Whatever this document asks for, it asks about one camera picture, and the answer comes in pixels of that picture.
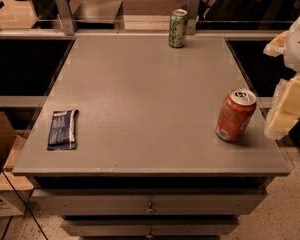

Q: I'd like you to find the left metal bracket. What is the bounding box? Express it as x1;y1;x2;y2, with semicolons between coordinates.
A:
55;0;76;35

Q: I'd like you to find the metal bracket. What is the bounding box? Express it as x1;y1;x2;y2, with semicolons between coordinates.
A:
187;0;200;35
55;0;76;35

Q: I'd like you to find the lower drawer knob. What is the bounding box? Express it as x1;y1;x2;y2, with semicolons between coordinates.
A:
145;229;155;239

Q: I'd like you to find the drawer knob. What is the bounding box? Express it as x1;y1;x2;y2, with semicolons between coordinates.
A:
145;229;155;239
145;202;156;215

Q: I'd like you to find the green soda can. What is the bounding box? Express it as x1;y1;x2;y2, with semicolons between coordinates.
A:
168;9;188;48

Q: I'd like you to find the blue rxbar blueberry wrapper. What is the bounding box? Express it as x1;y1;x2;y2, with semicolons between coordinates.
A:
47;110;78;150

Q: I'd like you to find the upper drawer knob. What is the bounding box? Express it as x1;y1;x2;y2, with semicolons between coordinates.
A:
145;202;156;215

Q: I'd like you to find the orange coke can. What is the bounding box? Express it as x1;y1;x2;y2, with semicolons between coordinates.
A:
216;88;256;142

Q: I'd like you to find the black cable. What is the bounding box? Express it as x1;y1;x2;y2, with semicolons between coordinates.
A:
0;97;49;240

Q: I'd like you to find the cardboard box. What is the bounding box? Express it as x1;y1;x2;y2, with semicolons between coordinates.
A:
0;112;34;217

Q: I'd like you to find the grey drawer cabinet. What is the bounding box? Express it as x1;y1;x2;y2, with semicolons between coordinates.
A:
14;34;289;239

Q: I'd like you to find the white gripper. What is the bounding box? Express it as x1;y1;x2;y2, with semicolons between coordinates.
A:
263;16;300;140

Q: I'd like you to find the right metal bracket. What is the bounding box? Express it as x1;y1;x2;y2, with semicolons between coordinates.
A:
187;0;200;35

